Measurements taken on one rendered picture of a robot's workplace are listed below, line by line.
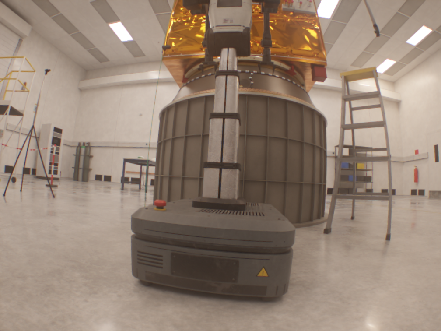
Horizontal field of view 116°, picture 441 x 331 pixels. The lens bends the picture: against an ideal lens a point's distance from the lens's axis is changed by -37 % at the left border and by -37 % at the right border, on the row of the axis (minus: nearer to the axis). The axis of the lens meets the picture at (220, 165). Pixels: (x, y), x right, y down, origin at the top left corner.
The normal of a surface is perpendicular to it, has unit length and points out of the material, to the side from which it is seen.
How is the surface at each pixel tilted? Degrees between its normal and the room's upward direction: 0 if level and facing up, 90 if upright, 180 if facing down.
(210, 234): 90
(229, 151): 90
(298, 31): 89
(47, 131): 90
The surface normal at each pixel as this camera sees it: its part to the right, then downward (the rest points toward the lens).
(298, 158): 0.41, -0.05
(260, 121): 0.04, -0.08
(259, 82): 0.07, -0.54
